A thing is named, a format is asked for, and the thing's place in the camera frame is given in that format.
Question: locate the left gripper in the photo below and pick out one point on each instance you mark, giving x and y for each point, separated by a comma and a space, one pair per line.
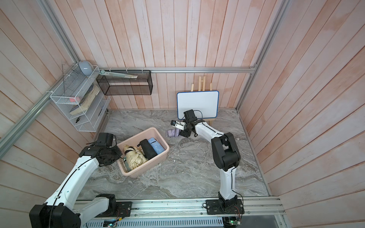
119, 154

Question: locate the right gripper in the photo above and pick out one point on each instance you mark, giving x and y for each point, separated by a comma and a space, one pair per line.
184, 134

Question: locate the purple umbrella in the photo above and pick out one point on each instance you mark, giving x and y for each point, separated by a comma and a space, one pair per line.
173, 133

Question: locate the beige umbrella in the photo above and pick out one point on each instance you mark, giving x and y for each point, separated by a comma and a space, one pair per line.
134, 157

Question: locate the pink plastic storage box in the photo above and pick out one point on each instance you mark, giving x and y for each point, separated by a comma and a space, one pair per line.
133, 141

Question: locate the blue umbrella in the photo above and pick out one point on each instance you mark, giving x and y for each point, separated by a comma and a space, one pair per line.
158, 148

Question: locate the black umbrella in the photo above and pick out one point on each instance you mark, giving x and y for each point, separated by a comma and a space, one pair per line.
147, 148

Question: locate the mint umbrella front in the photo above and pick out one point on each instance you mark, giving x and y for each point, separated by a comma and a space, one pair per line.
127, 166

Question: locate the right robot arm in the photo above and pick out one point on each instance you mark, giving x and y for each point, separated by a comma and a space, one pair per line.
226, 157

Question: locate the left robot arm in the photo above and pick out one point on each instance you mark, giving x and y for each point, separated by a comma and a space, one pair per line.
58, 210

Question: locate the book on shelf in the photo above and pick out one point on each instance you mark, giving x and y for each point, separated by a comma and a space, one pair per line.
86, 101

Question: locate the flat item on basket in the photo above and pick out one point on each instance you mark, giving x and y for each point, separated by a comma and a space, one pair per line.
109, 74

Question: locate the grey round speaker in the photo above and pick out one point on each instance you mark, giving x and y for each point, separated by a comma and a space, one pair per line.
86, 68

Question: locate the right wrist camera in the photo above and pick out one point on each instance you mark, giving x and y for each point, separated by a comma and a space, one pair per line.
178, 124

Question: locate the white board blue frame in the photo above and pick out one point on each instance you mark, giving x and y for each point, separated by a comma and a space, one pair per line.
206, 103

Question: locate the white wire shelf rack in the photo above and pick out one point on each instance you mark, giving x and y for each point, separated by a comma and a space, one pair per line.
74, 84

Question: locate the black wire basket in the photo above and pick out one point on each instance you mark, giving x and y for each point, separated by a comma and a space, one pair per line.
120, 87

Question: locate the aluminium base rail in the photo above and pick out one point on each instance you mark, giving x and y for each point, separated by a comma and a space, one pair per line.
259, 212

